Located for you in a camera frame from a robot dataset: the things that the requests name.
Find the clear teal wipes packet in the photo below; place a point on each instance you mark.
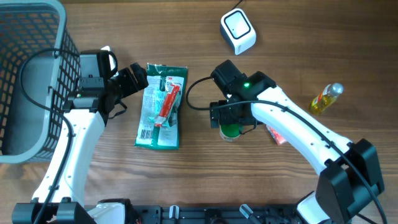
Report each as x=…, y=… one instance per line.
x=159, y=97

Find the green 3M gloves package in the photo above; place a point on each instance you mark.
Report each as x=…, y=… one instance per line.
x=160, y=77

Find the yellow liquid bottle silver cap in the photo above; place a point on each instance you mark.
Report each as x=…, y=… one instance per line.
x=326, y=98

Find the green lid chicken jar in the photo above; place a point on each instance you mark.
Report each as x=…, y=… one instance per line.
x=230, y=132

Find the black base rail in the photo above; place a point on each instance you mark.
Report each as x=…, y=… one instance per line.
x=269, y=214

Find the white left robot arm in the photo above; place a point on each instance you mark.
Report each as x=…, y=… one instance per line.
x=86, y=111

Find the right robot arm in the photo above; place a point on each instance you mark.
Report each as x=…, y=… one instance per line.
x=349, y=173

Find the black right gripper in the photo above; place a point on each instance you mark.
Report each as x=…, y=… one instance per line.
x=224, y=117

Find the white barcode scanner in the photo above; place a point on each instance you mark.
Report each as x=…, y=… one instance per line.
x=237, y=31

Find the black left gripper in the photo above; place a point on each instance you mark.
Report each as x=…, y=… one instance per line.
x=129, y=84

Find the grey plastic shopping basket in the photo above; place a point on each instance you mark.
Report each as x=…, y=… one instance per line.
x=29, y=32

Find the red white tissue pack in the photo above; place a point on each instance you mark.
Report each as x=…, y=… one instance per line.
x=279, y=139

